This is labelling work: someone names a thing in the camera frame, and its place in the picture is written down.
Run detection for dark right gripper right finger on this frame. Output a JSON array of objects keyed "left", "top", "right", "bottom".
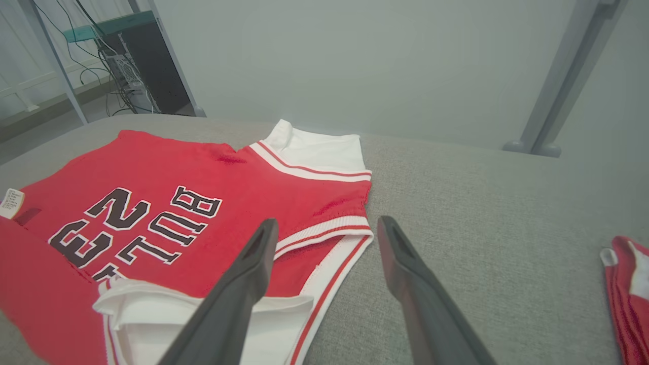
[{"left": 377, "top": 215, "right": 498, "bottom": 365}]

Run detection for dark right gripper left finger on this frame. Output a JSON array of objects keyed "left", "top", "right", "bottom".
[{"left": 156, "top": 218, "right": 279, "bottom": 365}]

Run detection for red basketball jersey white trim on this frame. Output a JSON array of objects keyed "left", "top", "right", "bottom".
[{"left": 0, "top": 119, "right": 375, "bottom": 365}]

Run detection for red shorts with white stripe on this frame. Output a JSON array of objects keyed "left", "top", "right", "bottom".
[{"left": 600, "top": 235, "right": 649, "bottom": 365}]

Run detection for grey fabric sofa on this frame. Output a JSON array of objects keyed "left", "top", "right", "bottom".
[{"left": 0, "top": 113, "right": 649, "bottom": 365}]

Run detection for black computer tower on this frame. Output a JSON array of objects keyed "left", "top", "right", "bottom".
[{"left": 96, "top": 20, "right": 196, "bottom": 115}]

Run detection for white partition panel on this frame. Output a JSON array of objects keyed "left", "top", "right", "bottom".
[
  {"left": 558, "top": 0, "right": 649, "bottom": 168},
  {"left": 152, "top": 0, "right": 584, "bottom": 150}
]

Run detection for black computer cables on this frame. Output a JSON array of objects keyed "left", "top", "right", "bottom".
[{"left": 33, "top": 0, "right": 153, "bottom": 117}]

